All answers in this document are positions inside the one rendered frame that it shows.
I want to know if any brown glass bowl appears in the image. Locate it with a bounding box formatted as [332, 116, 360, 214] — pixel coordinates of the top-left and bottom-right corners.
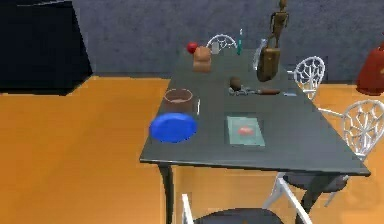
[163, 88, 195, 116]

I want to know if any blue plate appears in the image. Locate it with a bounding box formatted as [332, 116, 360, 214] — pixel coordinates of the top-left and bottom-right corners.
[148, 112, 199, 144]

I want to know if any brown potato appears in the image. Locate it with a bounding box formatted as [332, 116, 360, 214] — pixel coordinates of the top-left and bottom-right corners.
[229, 76, 243, 91]

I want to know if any brown bread loaf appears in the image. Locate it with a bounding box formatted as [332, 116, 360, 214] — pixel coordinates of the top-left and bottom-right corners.
[192, 45, 212, 74]

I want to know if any pale green book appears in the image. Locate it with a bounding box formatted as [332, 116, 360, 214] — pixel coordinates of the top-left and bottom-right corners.
[226, 115, 266, 147]

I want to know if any red apple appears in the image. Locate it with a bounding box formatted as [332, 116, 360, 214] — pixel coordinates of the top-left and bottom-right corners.
[186, 41, 199, 55]

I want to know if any teal spray bottle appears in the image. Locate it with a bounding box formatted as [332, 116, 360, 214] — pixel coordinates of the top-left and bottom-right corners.
[236, 28, 244, 56]

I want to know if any brown wooden figure statue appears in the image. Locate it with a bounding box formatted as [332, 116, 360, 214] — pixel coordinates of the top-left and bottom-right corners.
[256, 0, 289, 83]

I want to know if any dark grey dining table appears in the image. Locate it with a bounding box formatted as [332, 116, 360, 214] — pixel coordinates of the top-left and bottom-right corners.
[139, 47, 372, 224]

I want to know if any black cabinet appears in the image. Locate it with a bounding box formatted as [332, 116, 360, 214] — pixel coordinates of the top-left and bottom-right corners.
[0, 0, 94, 97]

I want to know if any red rounded object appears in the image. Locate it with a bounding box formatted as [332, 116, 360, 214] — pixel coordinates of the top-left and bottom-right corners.
[355, 32, 384, 97]

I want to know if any white wire-back chair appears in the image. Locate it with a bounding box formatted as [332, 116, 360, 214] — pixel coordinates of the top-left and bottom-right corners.
[287, 55, 326, 102]
[263, 99, 384, 210]
[205, 33, 238, 50]
[181, 176, 314, 224]

